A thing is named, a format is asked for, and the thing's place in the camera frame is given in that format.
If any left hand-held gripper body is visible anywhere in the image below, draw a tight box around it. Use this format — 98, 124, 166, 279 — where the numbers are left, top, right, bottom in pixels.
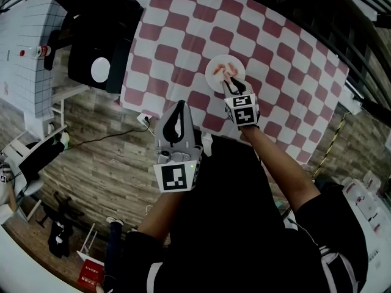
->
152, 144, 204, 192

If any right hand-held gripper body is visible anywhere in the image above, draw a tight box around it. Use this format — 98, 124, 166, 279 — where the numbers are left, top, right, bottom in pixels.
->
224, 93, 261, 131

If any white round plate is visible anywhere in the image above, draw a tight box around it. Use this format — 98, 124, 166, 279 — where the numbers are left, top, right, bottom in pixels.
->
205, 54, 246, 93

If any person's right forearm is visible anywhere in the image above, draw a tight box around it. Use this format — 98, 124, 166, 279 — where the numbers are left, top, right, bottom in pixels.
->
239, 125, 322, 215

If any person's left forearm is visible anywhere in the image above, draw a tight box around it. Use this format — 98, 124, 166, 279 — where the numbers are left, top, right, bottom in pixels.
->
136, 189, 188, 244

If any red white checkered cloth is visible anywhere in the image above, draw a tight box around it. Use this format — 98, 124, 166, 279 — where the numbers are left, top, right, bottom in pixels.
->
120, 0, 351, 165

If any person's black jacket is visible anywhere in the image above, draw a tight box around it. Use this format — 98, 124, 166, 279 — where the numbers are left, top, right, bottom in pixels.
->
103, 134, 369, 293

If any person's left leg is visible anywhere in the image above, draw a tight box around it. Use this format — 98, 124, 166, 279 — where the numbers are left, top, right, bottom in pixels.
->
106, 217, 125, 256

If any white round disc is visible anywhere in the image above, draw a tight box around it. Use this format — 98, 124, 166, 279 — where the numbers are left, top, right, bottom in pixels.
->
90, 56, 111, 84

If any yellow black striped tape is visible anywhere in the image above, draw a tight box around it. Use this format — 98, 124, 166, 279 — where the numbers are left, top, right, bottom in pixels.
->
313, 119, 345, 178

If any black equipment with white disc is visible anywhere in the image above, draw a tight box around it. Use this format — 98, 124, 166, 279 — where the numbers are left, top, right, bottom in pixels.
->
44, 0, 145, 95

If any red and white box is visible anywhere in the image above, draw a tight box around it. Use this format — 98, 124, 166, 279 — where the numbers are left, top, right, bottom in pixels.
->
76, 250, 106, 288

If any black floor stand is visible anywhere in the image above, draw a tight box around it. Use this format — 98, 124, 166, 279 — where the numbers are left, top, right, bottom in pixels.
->
38, 190, 86, 258

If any white box red label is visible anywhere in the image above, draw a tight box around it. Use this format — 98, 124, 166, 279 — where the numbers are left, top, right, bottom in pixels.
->
363, 171, 383, 192
368, 208, 391, 235
342, 178, 378, 214

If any clear bottle red label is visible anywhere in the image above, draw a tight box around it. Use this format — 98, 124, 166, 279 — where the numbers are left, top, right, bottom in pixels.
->
19, 45, 51, 58

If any white gridded table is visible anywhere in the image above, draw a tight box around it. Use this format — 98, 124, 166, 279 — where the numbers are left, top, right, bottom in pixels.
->
0, 0, 68, 122

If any white side table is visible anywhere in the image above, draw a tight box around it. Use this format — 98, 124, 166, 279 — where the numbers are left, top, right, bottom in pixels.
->
335, 175, 391, 293

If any black cable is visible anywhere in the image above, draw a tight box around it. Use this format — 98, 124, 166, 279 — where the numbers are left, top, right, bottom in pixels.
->
65, 117, 152, 151

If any white metal frame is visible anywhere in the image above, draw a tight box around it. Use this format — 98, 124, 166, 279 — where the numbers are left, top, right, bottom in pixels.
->
0, 84, 68, 171

